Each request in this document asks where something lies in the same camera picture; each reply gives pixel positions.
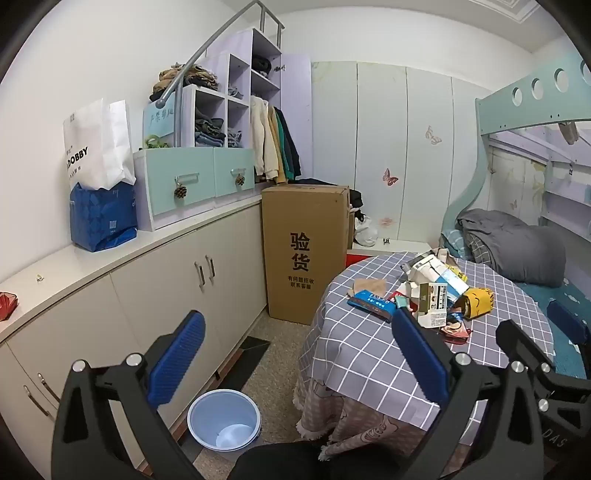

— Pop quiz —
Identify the white wardrobe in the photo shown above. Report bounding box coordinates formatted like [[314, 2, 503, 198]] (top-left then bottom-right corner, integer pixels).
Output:
[[310, 60, 485, 243]]

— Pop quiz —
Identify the mint sign panel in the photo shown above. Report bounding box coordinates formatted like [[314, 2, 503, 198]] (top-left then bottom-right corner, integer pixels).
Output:
[[142, 92, 182, 149]]

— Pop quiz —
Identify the white green carton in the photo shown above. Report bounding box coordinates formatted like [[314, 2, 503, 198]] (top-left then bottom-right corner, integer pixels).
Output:
[[418, 282, 450, 329]]

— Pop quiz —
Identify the checked bedding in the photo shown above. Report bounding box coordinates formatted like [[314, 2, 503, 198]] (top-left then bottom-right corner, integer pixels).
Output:
[[441, 228, 488, 265]]

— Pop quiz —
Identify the tan hanging garment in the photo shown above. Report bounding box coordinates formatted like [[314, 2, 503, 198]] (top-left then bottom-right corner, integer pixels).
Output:
[[268, 108, 283, 181]]

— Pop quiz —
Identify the mint bunk bed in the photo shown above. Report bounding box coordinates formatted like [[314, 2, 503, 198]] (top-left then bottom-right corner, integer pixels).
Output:
[[438, 51, 591, 370]]

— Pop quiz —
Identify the brown paper piece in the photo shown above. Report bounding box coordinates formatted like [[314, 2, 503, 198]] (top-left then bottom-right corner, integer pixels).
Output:
[[347, 278, 387, 298]]

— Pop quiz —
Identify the mint drawer unit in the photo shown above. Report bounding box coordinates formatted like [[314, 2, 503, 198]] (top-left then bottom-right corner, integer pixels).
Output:
[[133, 147, 256, 232]]

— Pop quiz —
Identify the purple cubby shelf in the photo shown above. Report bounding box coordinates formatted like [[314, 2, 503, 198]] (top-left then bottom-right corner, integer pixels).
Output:
[[178, 28, 314, 184]]

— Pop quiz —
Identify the light blue plastic wastebasket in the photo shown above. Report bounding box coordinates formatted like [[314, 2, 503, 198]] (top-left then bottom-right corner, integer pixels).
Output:
[[187, 389, 262, 452]]

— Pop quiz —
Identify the grey metal handrail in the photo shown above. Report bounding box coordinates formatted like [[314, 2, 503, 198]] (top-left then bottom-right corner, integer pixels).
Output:
[[157, 0, 284, 109]]

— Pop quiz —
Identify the cream hanging jacket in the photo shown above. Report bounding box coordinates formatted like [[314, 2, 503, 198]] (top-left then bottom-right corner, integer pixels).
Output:
[[249, 95, 273, 178]]

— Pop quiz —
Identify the blue plastic packet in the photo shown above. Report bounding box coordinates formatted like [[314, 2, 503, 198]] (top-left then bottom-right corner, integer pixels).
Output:
[[69, 181, 139, 253]]

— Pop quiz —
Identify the green hanging garment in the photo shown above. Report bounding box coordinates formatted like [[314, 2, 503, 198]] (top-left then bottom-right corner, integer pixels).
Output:
[[277, 111, 294, 180]]

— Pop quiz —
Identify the dark blue snack wrapper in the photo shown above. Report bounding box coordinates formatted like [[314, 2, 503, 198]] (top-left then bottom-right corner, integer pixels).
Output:
[[347, 289, 397, 322]]

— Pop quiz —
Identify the pile of folded clothes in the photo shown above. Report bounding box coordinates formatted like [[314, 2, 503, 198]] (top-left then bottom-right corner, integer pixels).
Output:
[[148, 65, 220, 104]]

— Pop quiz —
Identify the white paper bag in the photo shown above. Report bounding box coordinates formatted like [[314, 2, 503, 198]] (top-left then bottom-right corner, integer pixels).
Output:
[[63, 98, 137, 190]]

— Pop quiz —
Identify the tall cardboard box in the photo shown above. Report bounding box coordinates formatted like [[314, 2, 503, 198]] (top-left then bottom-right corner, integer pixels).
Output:
[[261, 185, 352, 326]]

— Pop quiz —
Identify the grey checked tablecloth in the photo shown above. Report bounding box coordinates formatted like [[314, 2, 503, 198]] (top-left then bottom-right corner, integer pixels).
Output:
[[300, 251, 556, 428]]

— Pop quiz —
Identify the red snack wrapper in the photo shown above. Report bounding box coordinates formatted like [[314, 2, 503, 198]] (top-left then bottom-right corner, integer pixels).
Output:
[[438, 314, 474, 344]]

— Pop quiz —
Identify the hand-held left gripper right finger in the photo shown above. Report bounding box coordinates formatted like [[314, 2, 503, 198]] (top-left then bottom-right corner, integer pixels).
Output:
[[392, 307, 546, 480]]

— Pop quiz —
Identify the grey blanket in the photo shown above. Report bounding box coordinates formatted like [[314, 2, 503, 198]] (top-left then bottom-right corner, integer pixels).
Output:
[[457, 209, 568, 287]]

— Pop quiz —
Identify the dark hanging jacket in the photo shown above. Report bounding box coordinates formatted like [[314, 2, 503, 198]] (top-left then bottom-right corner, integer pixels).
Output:
[[279, 108, 303, 178]]

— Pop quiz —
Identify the folded jeans stack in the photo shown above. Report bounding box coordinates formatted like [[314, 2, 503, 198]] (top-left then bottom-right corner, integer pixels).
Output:
[[194, 107, 228, 147]]

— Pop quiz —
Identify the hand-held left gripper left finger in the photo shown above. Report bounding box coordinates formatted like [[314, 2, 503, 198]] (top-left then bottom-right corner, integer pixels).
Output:
[[52, 310, 241, 480]]

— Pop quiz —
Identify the teal bedsheet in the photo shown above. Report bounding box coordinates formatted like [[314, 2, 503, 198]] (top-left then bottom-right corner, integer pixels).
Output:
[[519, 279, 591, 372]]

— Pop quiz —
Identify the white low cabinet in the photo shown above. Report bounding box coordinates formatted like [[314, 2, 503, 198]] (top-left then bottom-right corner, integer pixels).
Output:
[[0, 191, 278, 462]]

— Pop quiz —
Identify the blue white carton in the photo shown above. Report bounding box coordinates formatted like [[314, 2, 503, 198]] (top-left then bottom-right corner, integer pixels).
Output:
[[402, 251, 469, 301]]

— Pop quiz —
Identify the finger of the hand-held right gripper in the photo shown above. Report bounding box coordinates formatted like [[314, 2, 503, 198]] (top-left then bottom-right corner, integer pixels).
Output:
[[496, 318, 557, 371], [546, 298, 590, 370]]

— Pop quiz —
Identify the white plastic bag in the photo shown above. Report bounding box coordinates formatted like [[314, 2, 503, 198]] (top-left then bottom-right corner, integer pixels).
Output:
[[353, 215, 380, 247]]

